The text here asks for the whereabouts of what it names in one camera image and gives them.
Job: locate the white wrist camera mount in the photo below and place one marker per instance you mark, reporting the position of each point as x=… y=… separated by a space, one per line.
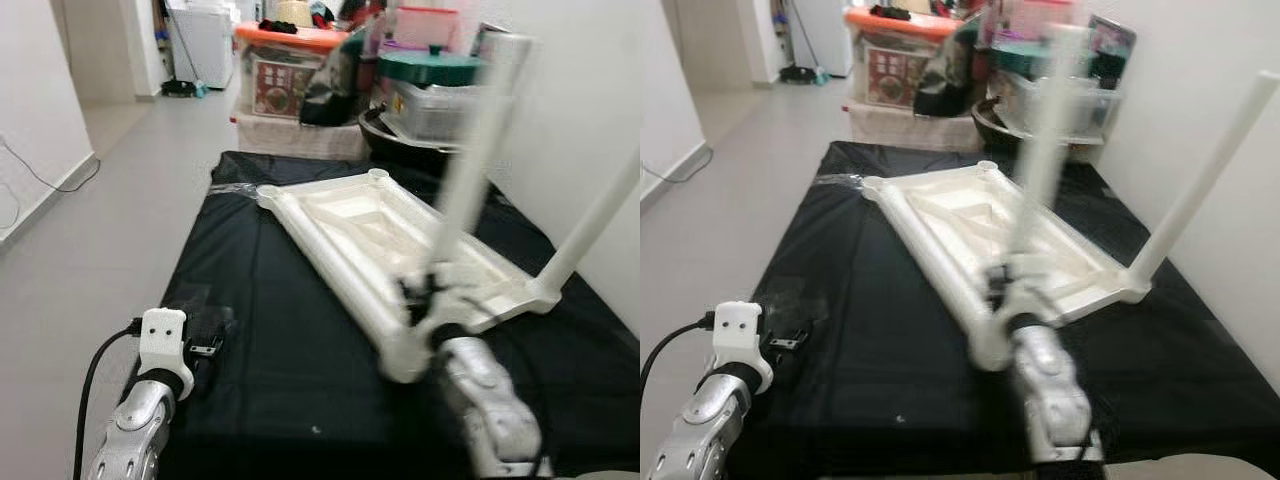
x=162 y=335
x=450 y=305
x=1020 y=295
x=738 y=325

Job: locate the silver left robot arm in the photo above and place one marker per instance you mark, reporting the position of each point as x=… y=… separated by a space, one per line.
x=135 y=430
x=700 y=430

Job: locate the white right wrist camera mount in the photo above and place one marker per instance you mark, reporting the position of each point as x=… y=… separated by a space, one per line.
x=1020 y=295
x=450 y=305

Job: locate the white plastic children table top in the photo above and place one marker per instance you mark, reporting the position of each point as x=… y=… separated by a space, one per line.
x=950 y=205
x=350 y=215

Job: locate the small black cloth bundle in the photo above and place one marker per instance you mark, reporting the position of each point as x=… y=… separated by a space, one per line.
x=892 y=12
x=278 y=26

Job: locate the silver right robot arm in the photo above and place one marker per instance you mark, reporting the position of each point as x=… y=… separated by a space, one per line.
x=1055 y=390
x=490 y=400

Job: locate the black plastic bag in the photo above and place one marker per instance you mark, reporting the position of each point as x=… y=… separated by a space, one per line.
x=340 y=90
x=950 y=80

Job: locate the pink plastic container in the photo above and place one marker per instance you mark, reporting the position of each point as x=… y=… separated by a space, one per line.
x=425 y=28
x=1030 y=20

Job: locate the orange-lidded storage box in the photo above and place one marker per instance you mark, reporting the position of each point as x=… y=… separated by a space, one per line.
x=885 y=75
x=275 y=85

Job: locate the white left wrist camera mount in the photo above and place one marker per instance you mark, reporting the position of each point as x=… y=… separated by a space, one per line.
x=162 y=335
x=738 y=325

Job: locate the purple printed box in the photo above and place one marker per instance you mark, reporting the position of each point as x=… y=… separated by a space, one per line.
x=485 y=45
x=1110 y=45

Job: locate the clear plastic storage bin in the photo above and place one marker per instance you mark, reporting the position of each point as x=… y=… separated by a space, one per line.
x=430 y=115
x=1090 y=105

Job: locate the black tablecloth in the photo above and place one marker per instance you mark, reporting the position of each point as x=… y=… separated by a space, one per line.
x=860 y=350
x=260 y=350

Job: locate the green round pot lid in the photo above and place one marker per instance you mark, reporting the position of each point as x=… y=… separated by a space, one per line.
x=1020 y=60
x=430 y=68

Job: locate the white refrigerator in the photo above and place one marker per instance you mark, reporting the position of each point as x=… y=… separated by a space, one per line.
x=205 y=45
x=825 y=35

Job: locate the black wok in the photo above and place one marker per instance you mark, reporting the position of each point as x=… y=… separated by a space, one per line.
x=385 y=145
x=995 y=130

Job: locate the clear tape strip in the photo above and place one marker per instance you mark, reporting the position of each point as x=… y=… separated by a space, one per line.
x=840 y=180
x=235 y=188

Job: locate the black floor mop head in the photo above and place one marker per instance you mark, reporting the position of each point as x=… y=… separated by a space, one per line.
x=180 y=88
x=803 y=75

